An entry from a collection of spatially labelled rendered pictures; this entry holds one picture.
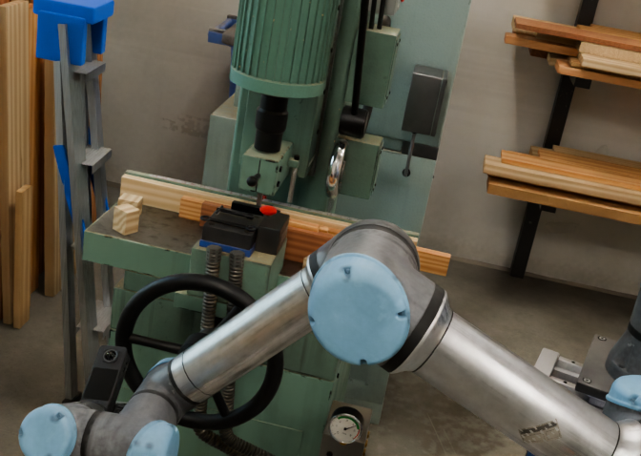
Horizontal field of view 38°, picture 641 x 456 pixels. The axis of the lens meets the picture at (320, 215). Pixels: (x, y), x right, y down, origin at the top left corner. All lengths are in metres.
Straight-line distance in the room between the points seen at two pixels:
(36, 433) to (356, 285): 0.48
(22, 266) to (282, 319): 1.98
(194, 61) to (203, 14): 0.21
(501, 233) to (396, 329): 3.19
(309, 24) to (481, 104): 2.44
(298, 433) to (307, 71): 0.68
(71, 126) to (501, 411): 1.64
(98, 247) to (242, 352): 0.57
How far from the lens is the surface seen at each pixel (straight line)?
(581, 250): 4.24
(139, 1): 4.19
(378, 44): 1.86
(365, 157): 1.89
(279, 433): 1.82
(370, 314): 1.01
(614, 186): 3.69
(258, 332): 1.24
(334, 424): 1.72
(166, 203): 1.87
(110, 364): 1.45
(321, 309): 1.03
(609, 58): 3.54
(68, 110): 2.46
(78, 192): 2.52
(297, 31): 1.63
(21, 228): 3.06
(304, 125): 1.83
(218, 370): 1.28
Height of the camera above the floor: 1.62
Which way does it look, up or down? 22 degrees down
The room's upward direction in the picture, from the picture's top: 10 degrees clockwise
